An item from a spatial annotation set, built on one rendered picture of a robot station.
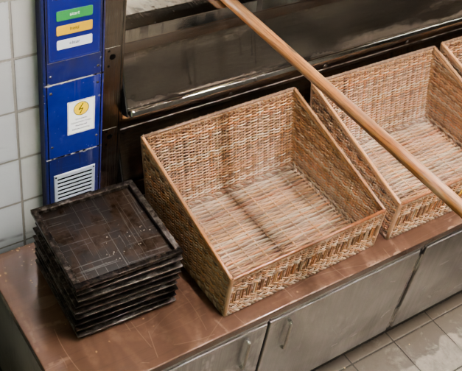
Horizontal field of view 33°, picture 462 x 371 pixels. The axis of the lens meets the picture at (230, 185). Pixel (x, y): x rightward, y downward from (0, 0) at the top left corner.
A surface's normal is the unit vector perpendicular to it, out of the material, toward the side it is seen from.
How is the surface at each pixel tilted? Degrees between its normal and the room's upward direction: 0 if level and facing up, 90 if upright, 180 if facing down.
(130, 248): 0
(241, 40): 70
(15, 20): 90
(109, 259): 0
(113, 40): 90
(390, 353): 0
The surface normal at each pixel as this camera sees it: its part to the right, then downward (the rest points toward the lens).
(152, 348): 0.14, -0.72
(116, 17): 0.55, 0.62
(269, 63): 0.56, 0.33
